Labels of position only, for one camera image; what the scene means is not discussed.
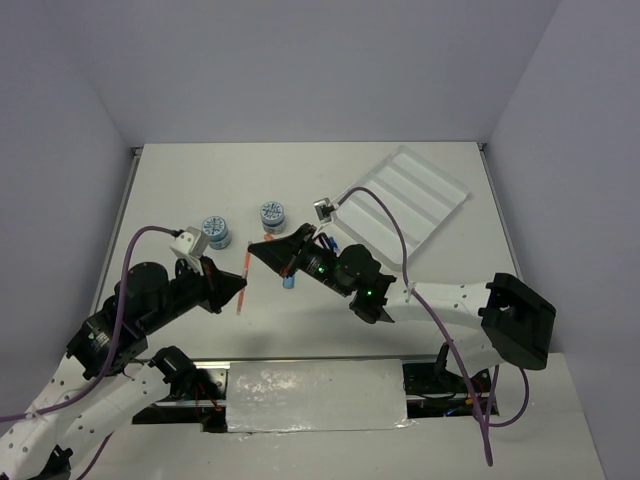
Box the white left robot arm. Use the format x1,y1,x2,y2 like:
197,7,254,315
1,256,246,479

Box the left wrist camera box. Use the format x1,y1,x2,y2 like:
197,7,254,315
169,227,209,274

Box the right blue ink jar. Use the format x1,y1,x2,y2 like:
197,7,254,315
260,201,286,234

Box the blue transparent eraser case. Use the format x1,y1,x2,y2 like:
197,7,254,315
283,276,295,289

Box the clear blue-cap spray bottle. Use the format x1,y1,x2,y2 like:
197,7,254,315
327,237,340,254

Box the metal base rail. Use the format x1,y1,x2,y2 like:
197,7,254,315
132,358,491,434

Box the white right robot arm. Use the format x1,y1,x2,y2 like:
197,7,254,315
248,223,556,391

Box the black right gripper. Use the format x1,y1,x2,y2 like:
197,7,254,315
249,223,353,297

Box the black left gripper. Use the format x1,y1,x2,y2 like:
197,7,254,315
143,252,247,333

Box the silver foil covered plate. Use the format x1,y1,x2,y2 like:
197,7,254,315
226,359,410,433

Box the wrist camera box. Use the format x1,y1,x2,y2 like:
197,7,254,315
313,198,339,235
169,227,209,274

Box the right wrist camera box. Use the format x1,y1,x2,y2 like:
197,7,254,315
313,198,339,235

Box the blue ink jar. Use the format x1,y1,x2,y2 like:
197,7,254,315
260,201,286,234
202,216,232,250

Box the left blue ink jar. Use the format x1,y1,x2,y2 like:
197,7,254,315
202,216,232,250

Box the orange highlighter pen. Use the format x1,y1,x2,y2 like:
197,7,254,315
235,243,253,315

